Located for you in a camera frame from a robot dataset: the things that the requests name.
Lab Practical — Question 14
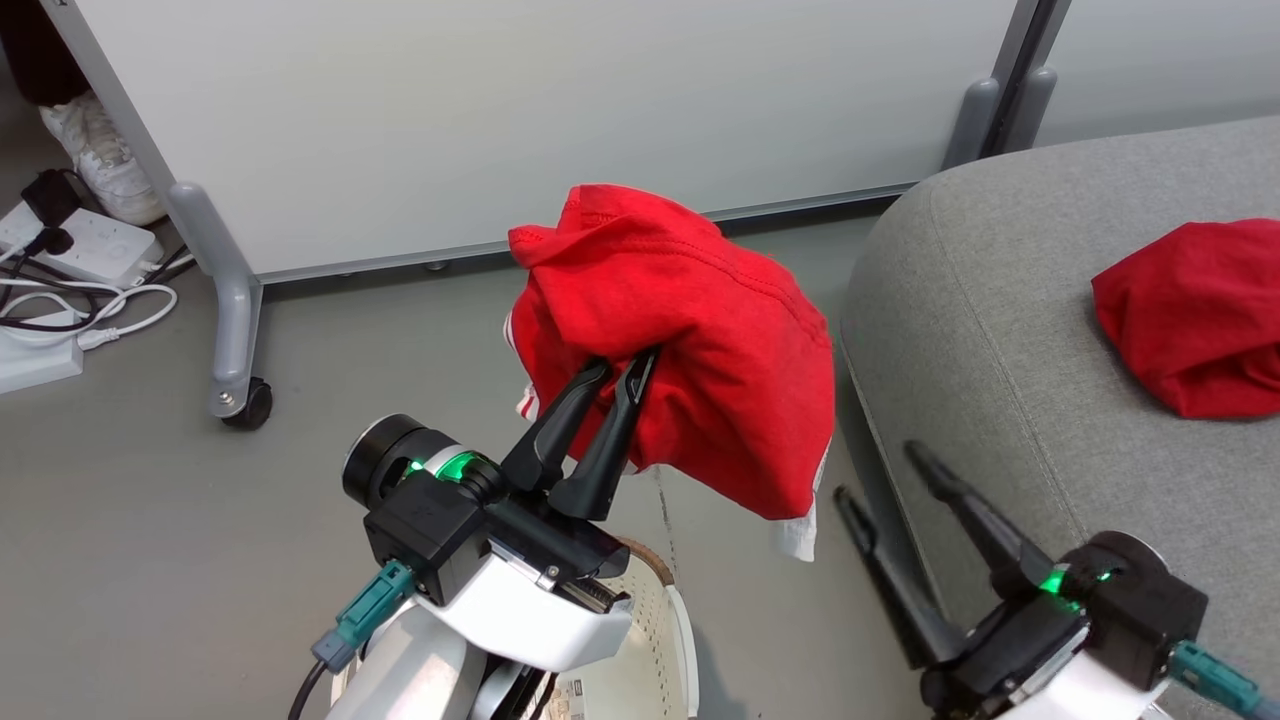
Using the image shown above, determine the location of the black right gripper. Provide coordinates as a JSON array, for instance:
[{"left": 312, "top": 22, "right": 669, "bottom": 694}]
[{"left": 833, "top": 440, "right": 1169, "bottom": 719}]

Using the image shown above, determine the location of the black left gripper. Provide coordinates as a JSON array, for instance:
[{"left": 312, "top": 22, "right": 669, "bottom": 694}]
[{"left": 342, "top": 346, "right": 662, "bottom": 593}]

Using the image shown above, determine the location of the red shirt with white stripes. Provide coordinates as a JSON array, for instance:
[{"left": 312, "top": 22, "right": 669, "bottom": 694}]
[{"left": 505, "top": 183, "right": 837, "bottom": 563}]

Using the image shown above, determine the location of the plain red garment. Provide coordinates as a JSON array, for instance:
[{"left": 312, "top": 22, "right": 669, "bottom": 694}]
[{"left": 1090, "top": 218, "right": 1280, "bottom": 421}]

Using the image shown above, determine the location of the beige perforated laundry basket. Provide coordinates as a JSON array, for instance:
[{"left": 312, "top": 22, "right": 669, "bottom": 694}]
[{"left": 545, "top": 537, "right": 699, "bottom": 720}]

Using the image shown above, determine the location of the grey fabric sofa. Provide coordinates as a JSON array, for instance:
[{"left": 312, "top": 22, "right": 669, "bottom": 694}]
[{"left": 840, "top": 115, "right": 1280, "bottom": 720}]

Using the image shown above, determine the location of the black caster wheel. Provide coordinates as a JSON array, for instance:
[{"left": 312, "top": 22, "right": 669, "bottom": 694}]
[{"left": 222, "top": 377, "right": 273, "bottom": 432}]

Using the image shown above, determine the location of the white power strip with plug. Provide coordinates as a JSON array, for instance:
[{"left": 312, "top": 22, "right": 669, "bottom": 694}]
[{"left": 0, "top": 203, "right": 163, "bottom": 288}]

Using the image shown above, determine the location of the white sneaker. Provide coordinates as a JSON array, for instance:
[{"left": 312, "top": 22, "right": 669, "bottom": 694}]
[{"left": 40, "top": 93, "right": 167, "bottom": 227}]

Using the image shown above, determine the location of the black power adapter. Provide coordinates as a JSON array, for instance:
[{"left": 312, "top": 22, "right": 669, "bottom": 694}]
[{"left": 22, "top": 168, "right": 83, "bottom": 257}]

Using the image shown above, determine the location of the black trouser leg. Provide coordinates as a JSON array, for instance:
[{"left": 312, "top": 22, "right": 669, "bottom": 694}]
[{"left": 0, "top": 0, "right": 93, "bottom": 107}]

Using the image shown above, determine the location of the teal left camera connector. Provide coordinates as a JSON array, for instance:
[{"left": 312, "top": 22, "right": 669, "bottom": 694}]
[{"left": 311, "top": 559, "right": 416, "bottom": 674}]

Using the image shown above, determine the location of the teal camera connector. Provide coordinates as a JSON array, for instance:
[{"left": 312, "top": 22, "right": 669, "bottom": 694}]
[
  {"left": 311, "top": 559, "right": 416, "bottom": 674},
  {"left": 1168, "top": 640, "right": 1269, "bottom": 720}
]

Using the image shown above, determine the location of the teal right camera connector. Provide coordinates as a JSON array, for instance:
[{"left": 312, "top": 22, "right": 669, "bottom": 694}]
[{"left": 1168, "top": 640, "right": 1269, "bottom": 720}]

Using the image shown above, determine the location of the wide white partition grey frame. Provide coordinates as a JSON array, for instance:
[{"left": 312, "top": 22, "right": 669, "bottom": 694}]
[{"left": 40, "top": 0, "right": 1046, "bottom": 421}]

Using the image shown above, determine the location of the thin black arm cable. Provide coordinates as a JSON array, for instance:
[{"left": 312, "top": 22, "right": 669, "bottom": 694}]
[{"left": 288, "top": 660, "right": 333, "bottom": 720}]

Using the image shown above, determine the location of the white cable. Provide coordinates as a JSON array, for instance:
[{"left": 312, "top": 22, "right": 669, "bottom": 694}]
[{"left": 0, "top": 280, "right": 179, "bottom": 351}]

